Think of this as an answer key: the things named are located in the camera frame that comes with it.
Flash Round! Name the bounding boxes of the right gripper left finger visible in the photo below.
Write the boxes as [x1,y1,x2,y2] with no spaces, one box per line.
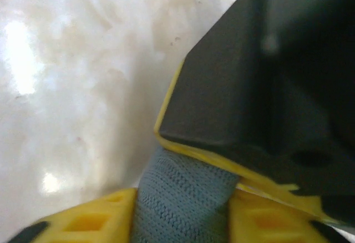
[8,189,138,243]

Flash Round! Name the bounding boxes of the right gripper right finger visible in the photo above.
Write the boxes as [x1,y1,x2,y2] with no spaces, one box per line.
[227,190,355,243]

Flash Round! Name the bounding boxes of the blue-grey sock with green toe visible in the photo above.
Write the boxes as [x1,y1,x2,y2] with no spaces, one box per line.
[130,145,241,243]

